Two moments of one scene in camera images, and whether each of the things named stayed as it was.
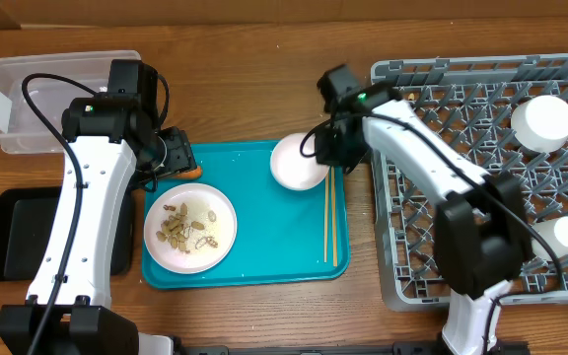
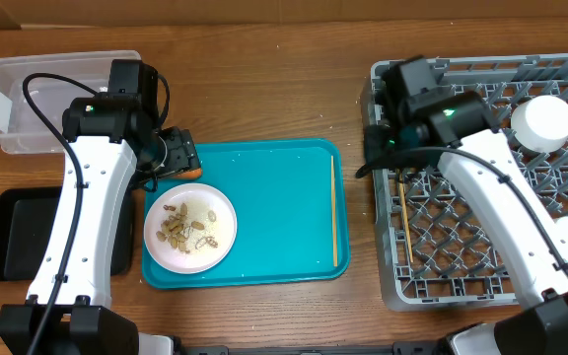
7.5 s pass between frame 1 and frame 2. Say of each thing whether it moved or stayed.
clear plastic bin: stayed
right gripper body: moved
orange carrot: stayed
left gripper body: stayed
